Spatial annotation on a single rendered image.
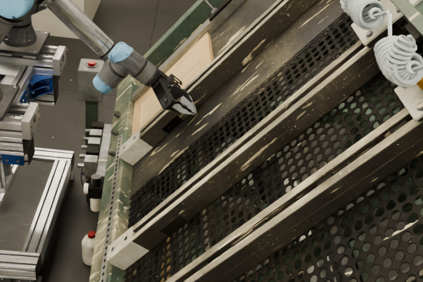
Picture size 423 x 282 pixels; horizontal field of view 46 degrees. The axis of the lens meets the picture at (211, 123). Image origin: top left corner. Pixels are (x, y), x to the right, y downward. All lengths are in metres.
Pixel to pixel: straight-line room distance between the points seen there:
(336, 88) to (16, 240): 1.86
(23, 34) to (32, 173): 0.89
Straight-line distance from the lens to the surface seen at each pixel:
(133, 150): 1.94
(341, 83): 1.24
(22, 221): 2.73
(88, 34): 1.79
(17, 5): 1.63
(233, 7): 2.11
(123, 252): 1.59
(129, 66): 1.66
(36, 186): 2.91
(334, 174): 1.05
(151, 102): 2.17
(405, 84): 0.92
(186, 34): 2.42
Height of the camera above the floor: 2.22
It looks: 36 degrees down
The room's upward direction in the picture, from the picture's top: 10 degrees clockwise
